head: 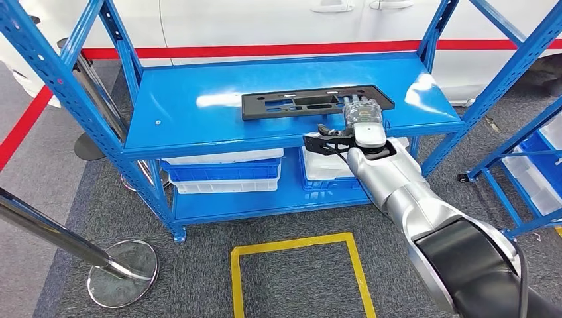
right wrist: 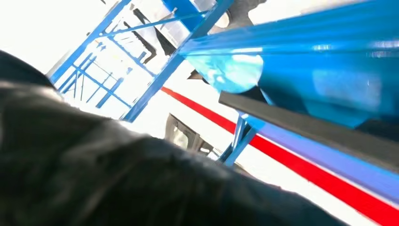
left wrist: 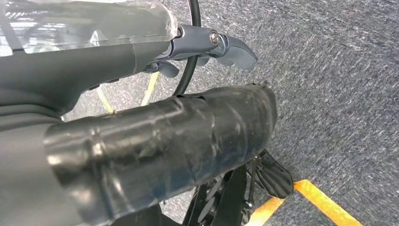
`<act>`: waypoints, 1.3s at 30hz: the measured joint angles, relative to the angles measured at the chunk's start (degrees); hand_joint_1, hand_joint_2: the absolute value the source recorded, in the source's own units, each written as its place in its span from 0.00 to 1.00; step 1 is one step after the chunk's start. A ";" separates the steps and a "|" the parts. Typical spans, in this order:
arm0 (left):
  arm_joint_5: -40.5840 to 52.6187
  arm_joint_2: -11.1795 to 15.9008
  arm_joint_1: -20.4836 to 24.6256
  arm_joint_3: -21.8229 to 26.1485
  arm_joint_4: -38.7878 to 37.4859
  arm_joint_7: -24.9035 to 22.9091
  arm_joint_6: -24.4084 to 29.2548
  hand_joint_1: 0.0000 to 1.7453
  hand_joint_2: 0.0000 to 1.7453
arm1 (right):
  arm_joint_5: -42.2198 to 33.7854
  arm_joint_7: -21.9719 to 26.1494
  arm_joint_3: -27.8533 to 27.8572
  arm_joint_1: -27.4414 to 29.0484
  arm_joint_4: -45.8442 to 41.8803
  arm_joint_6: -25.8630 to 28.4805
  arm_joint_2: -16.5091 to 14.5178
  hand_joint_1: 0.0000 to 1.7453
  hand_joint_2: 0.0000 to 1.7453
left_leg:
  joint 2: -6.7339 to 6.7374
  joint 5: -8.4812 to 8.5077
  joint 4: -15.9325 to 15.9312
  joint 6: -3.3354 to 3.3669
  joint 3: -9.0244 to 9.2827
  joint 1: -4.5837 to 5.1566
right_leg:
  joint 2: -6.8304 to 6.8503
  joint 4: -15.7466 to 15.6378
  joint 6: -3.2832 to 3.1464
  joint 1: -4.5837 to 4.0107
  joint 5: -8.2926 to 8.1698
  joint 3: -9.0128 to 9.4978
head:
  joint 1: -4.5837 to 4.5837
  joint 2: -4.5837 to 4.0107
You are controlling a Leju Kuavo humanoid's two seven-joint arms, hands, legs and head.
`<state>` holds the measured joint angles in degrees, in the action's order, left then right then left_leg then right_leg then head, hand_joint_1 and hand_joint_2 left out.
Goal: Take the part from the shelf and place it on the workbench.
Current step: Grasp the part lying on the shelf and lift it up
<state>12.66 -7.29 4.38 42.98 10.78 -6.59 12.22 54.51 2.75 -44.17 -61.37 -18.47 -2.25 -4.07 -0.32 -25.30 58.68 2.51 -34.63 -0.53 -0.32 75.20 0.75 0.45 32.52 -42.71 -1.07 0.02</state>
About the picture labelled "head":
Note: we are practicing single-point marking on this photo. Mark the black stanchion post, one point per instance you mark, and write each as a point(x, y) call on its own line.
point(88, 149)

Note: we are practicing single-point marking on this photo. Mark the red barrier belt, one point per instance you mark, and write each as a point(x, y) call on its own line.
point(22, 127)

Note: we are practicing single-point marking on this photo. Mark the dark grey floor carpet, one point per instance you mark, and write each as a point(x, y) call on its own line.
point(307, 210)

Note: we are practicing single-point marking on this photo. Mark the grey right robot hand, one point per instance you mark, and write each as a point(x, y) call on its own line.
point(364, 112)

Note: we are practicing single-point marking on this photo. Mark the black plastic plate frame part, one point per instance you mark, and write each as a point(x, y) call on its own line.
point(250, 107)

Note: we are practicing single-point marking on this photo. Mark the blue metal shelf rack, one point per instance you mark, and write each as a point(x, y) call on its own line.
point(197, 101)

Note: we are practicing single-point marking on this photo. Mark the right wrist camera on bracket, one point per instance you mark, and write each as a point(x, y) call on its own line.
point(320, 145)

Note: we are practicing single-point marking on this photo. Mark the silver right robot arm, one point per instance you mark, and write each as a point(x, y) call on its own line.
point(395, 184)

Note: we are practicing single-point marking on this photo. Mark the small white floor scrap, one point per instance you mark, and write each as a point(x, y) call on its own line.
point(536, 237)

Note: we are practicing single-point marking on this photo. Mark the yellow tape square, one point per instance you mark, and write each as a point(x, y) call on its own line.
point(236, 285)

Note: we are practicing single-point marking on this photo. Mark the blue wheeled shelf rack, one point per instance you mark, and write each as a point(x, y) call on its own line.
point(505, 202)

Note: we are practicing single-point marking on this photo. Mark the blue plastic bin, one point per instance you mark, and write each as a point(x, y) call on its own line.
point(544, 162)

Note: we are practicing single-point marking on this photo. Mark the white car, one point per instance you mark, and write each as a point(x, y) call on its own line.
point(241, 22)

